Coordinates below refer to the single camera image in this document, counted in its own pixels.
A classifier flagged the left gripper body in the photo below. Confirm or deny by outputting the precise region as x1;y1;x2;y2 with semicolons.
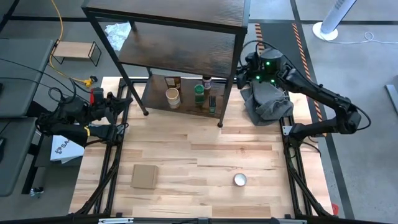
101;91;121;118

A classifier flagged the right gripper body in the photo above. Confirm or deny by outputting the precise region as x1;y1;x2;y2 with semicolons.
244;51;265;85

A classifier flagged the green lid spice jar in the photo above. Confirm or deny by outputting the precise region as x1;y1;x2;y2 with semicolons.
194;84;206;106

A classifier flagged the brown spice packet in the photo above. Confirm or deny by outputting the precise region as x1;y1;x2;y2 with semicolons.
164;76;182;91

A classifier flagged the black metal wood shelf unit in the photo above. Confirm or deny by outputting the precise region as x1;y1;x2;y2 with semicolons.
81;0;251;128

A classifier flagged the gray cloth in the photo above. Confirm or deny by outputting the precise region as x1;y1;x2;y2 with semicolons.
240;80;295;127

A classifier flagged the hazard striped floor mat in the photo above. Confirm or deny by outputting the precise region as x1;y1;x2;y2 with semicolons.
254;22;328;138

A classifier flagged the white printed box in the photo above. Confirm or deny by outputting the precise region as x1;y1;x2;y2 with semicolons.
49;134;85;164

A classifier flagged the white crumpled paper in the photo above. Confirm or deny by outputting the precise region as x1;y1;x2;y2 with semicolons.
104;22;132;52

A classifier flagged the cardboard square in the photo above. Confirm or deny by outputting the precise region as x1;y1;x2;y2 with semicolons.
130;164;159;190

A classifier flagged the gray side table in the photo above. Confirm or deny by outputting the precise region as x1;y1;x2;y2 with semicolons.
0;117;38;197
0;39;54;118

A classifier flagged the white tower fan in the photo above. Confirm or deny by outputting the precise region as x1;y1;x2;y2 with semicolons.
312;0;358;42

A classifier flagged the small metal caster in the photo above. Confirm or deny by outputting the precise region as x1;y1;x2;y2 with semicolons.
29;185;45;198

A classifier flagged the gray metal bar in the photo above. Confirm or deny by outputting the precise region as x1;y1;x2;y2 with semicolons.
384;83;398;115

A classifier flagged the yellow cable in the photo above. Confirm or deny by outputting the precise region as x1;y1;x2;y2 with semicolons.
48;0;98;88

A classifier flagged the small wooden wire-frame stand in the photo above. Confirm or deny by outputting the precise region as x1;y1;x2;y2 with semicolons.
50;39;103;67

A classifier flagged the black cable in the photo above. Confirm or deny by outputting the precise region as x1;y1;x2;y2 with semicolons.
0;57;91;103

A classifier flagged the silver bracket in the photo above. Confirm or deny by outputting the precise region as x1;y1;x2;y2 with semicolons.
98;217;134;224
273;218;308;224

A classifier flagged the black metal rig frame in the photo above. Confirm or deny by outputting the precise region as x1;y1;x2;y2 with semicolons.
68;77;335;224

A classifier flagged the white fan cable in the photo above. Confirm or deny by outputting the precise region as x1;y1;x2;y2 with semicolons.
323;30;398;45

